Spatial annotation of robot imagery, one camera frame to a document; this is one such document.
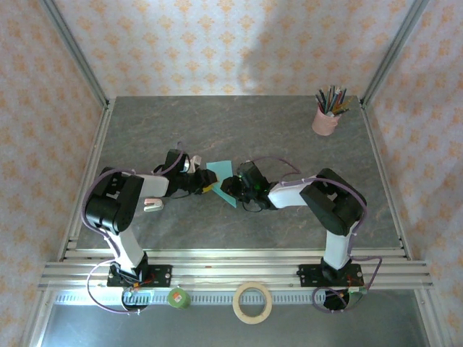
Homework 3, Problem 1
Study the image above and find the light blue paper sheet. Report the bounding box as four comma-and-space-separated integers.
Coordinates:
205, 160, 239, 209

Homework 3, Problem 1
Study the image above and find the pink white stapler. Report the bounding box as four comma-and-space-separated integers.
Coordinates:
143, 197, 164, 213

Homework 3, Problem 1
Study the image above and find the pink pencil cup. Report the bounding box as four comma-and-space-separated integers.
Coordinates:
312, 106, 343, 137

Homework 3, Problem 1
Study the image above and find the beige masking tape roll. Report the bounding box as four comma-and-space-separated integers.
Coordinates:
232, 281, 273, 325

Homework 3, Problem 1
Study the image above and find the green tape roll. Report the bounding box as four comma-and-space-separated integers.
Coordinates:
167, 285, 192, 310

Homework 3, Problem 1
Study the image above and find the grey metal shelf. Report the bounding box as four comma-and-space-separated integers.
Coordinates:
21, 288, 446, 347

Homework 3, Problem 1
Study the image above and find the aluminium front rail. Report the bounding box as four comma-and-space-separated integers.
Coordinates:
38, 248, 435, 292

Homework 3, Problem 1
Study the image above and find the aluminium table side rail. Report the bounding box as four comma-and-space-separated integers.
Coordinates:
357, 96, 413, 261
57, 96, 116, 262

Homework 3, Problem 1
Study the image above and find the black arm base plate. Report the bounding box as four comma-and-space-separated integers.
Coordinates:
297, 263, 365, 288
107, 265, 173, 289

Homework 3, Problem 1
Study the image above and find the grey slotted cable duct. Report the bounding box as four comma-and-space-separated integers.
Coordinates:
54, 291, 368, 307

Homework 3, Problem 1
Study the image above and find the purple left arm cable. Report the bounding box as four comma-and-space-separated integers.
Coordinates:
82, 141, 191, 314

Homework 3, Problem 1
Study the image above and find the aluminium corner post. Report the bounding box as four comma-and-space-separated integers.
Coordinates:
38, 0, 111, 109
360, 0, 432, 109

